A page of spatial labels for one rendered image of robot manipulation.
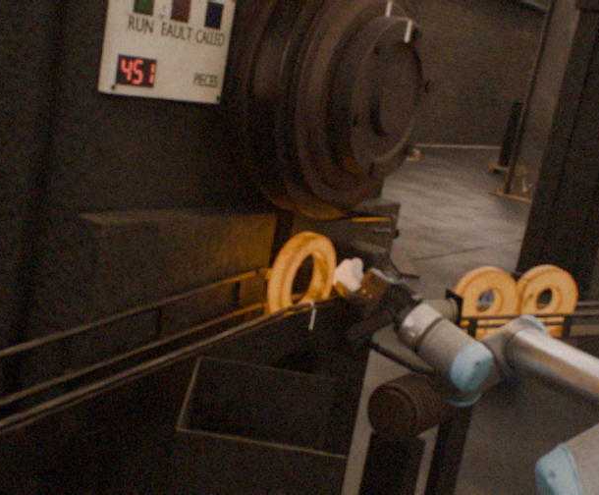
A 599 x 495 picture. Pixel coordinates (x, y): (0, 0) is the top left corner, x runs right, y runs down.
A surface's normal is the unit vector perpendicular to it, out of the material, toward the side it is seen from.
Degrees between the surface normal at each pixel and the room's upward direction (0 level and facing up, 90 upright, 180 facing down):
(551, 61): 90
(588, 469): 51
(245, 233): 90
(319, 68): 79
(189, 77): 90
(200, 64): 90
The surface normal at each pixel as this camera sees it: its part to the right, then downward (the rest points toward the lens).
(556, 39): -0.56, 0.08
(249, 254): 0.81, 0.27
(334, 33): 0.03, -0.28
